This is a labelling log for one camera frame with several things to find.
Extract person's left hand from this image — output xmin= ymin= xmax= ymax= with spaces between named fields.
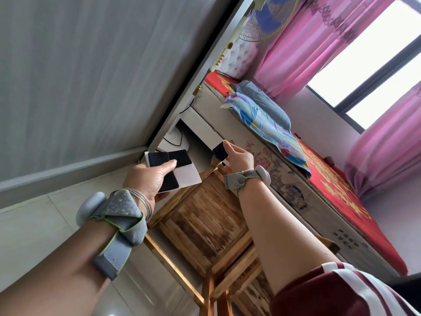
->
xmin=123 ymin=159 xmax=178 ymax=208

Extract person's right hand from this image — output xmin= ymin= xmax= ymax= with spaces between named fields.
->
xmin=223 ymin=140 xmax=255 ymax=175

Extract white backing card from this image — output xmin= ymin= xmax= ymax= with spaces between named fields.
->
xmin=144 ymin=149 xmax=202 ymax=194

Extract person's left forearm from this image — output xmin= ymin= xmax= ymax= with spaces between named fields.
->
xmin=0 ymin=212 xmax=133 ymax=316

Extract person's right forearm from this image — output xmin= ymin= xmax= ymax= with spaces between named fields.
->
xmin=237 ymin=181 xmax=341 ymax=295

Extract black ribbed velcro patch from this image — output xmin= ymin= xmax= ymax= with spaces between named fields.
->
xmin=148 ymin=151 xmax=170 ymax=168

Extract grey right wrist tracker band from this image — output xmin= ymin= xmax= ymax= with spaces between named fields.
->
xmin=224 ymin=165 xmax=272 ymax=198

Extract grey wrist tracker band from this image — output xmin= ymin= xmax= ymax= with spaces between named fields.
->
xmin=76 ymin=189 xmax=148 ymax=281
xmin=224 ymin=165 xmax=272 ymax=198

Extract silver bangles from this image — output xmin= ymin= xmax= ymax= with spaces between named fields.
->
xmin=121 ymin=187 xmax=154 ymax=221

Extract white nightstand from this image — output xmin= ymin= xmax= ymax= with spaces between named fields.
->
xmin=178 ymin=106 xmax=225 ymax=152

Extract colourful patterned pillow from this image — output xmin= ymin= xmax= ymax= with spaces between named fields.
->
xmin=220 ymin=92 xmax=312 ymax=179

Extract wooden chair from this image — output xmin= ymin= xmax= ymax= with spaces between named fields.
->
xmin=143 ymin=157 xmax=341 ymax=316

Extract grey left wrist tracker band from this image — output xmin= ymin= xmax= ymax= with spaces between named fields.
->
xmin=76 ymin=189 xmax=148 ymax=281

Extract blue grey pillow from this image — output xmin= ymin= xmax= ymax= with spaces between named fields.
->
xmin=235 ymin=80 xmax=292 ymax=131

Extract floral bed base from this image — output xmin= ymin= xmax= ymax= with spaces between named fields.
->
xmin=192 ymin=81 xmax=402 ymax=284

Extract white tufted headboard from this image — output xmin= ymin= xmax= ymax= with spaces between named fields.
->
xmin=210 ymin=35 xmax=261 ymax=80

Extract grey door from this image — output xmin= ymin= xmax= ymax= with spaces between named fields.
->
xmin=0 ymin=0 xmax=258 ymax=209

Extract red patterned bedsheet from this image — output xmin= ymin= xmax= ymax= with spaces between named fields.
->
xmin=204 ymin=70 xmax=409 ymax=277

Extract pink curtain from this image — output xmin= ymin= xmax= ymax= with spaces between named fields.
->
xmin=253 ymin=0 xmax=399 ymax=103
xmin=343 ymin=81 xmax=421 ymax=202

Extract electric fan with blue blades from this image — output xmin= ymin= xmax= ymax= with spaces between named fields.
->
xmin=238 ymin=0 xmax=300 ymax=43

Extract red white striped sleeve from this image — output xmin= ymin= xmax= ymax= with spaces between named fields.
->
xmin=270 ymin=261 xmax=421 ymax=316

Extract dark framed window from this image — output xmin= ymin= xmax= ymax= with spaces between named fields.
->
xmin=306 ymin=0 xmax=421 ymax=134

